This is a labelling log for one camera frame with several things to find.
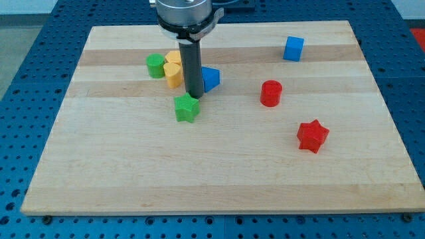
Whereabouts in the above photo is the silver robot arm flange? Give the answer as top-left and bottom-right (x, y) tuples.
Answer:
(155, 0), (224, 44)

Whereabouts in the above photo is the green star block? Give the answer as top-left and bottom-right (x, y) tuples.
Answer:
(174, 93), (200, 123)

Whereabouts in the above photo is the red star block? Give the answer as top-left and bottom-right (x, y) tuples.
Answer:
(297, 119), (329, 153)

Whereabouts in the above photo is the blue triangle block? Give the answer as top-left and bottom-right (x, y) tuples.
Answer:
(202, 66), (220, 93)

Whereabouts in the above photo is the yellow heart block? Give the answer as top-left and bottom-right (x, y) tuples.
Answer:
(163, 62), (183, 88)

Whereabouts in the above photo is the red cylinder block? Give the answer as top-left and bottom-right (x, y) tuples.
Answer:
(260, 80), (283, 107)

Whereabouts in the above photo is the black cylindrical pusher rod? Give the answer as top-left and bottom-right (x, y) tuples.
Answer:
(179, 42), (204, 99)

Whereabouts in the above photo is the yellow hexagon block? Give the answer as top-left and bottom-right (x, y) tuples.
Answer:
(165, 50), (181, 66)

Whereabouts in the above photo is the green cylinder block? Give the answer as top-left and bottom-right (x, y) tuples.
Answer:
(146, 53), (165, 78)

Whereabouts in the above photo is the light wooden board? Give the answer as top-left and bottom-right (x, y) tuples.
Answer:
(21, 21), (424, 216)

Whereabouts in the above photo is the blue cube block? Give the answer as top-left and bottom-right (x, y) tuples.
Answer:
(283, 37), (304, 62)

